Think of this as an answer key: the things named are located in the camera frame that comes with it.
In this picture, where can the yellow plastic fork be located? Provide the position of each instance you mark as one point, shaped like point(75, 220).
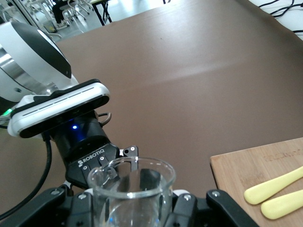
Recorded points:
point(281, 208)

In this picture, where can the wooden cutting board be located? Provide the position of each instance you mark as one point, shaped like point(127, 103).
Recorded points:
point(236, 170)

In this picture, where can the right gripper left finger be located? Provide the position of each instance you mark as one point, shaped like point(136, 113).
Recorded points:
point(54, 208)

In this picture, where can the brown table cover sheet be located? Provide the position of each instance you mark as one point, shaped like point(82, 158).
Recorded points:
point(189, 82)

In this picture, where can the yellow plastic knife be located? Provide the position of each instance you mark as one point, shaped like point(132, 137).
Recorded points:
point(267, 189)

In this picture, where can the clear glass beaker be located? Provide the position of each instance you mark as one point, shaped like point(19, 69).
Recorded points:
point(132, 201)

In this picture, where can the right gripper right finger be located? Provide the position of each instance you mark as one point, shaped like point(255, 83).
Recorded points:
point(213, 212)

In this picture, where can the seated person with glasses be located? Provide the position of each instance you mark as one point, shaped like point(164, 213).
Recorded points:
point(59, 11)

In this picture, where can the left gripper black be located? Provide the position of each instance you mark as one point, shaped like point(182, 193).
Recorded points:
point(87, 146)

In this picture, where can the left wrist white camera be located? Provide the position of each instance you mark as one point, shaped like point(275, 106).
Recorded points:
point(59, 106)

